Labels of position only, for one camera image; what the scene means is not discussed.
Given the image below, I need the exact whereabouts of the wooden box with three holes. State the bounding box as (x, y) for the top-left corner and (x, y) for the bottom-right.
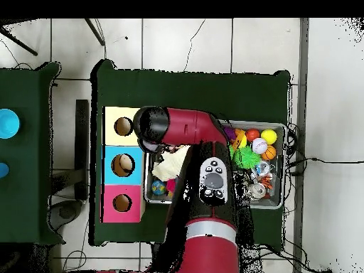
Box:
(101, 106), (148, 224)

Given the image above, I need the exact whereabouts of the clear mesh bin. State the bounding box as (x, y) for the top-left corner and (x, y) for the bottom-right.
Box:
(143, 120), (287, 210)

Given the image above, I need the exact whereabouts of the pale yellow knitted cloth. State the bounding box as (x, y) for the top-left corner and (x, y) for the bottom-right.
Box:
(151, 144), (191, 183)

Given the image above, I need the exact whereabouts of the small globe ball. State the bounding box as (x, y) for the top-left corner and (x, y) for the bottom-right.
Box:
(151, 179), (168, 196)

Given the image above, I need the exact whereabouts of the purple spiky ball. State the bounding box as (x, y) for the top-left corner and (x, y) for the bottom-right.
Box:
(223, 127), (237, 142)

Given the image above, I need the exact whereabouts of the green spiky ball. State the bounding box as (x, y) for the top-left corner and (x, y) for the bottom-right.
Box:
(232, 146), (262, 171)

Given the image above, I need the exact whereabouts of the red orange ball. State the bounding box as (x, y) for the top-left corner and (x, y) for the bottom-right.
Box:
(245, 128), (261, 143)

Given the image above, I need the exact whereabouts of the white baseball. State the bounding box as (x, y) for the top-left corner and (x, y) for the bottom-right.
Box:
(252, 137), (269, 155)

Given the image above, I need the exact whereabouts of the crushed metal can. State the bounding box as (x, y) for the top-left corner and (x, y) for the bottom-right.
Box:
(249, 181), (267, 200)

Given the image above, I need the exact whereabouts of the small orange basketball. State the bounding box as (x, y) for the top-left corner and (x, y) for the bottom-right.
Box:
(261, 145), (277, 161)

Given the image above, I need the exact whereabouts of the yellow ball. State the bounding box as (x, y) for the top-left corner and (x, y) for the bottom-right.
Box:
(261, 129), (279, 146)

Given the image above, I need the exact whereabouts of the dark grey stand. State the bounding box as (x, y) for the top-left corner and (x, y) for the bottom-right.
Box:
(50, 99), (90, 234)

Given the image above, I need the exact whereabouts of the black stand leg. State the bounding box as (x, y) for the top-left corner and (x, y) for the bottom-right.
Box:
(0, 25), (40, 57)
(85, 18), (107, 46)

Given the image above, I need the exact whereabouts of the dark green side table cloth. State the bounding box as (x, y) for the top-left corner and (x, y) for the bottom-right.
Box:
(0, 61), (63, 247)

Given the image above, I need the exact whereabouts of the blue round bowl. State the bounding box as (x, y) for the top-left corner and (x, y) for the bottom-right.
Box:
(0, 108), (21, 140)

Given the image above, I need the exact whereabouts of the black floor cable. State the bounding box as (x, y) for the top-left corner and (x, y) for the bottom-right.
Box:
(286, 154), (364, 171)

